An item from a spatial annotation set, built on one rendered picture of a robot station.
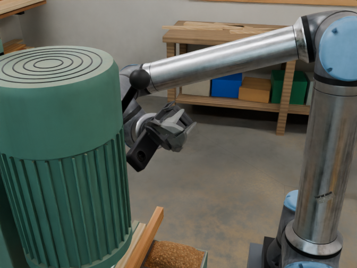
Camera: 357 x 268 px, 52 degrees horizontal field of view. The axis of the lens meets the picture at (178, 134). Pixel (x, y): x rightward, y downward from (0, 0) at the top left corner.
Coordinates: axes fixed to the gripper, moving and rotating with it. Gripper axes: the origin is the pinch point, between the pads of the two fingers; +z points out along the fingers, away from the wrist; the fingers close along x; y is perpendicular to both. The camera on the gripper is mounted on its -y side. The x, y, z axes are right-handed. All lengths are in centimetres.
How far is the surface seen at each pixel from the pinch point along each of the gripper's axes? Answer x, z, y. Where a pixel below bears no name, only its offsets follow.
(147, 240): 20.4, -29.9, -17.6
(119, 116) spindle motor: -11.4, 15.5, -8.9
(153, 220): 20.0, -35.2, -12.3
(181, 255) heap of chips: 27.5, -23.1, -14.7
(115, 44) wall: -40, -322, 115
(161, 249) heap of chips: 23.7, -26.8, -17.0
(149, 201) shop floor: 61, -181, 5
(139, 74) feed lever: -13.2, 7.9, -0.1
